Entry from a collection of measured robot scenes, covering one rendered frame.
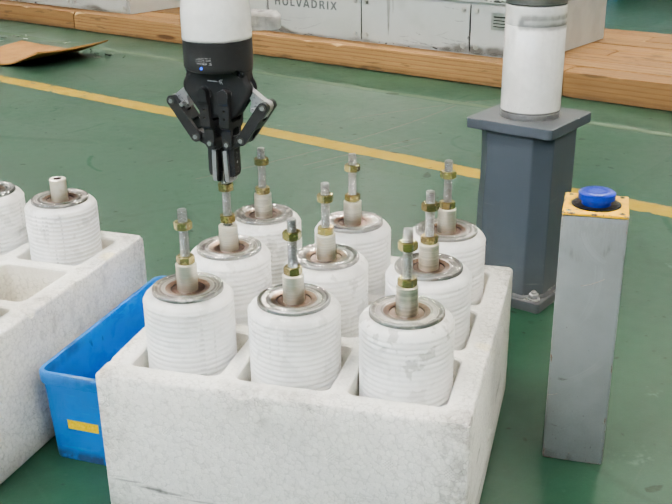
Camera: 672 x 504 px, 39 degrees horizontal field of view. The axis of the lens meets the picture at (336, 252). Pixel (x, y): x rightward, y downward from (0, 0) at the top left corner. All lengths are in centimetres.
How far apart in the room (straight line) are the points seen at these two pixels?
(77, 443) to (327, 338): 38
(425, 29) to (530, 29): 190
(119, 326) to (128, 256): 11
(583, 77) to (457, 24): 51
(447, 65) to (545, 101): 176
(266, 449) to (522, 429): 39
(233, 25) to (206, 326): 31
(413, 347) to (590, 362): 28
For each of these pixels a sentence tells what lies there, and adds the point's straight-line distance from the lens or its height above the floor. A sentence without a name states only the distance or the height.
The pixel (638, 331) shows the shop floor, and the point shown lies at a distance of 152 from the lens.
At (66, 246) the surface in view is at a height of 20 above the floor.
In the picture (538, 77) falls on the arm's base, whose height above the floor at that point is 37.
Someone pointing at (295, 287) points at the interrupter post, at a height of 27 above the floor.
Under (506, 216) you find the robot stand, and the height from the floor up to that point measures 15.
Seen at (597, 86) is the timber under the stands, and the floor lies 5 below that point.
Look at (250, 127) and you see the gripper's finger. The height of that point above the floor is 40.
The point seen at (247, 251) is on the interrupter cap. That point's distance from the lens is 109.
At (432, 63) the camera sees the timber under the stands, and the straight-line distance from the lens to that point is 326.
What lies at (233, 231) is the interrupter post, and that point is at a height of 28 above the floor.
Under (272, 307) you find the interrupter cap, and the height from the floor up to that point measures 25.
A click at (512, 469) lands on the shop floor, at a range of 116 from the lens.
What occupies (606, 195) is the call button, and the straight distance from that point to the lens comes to 106.
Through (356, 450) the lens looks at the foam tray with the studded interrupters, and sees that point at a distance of 94.
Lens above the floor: 66
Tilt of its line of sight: 22 degrees down
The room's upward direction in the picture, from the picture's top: 1 degrees counter-clockwise
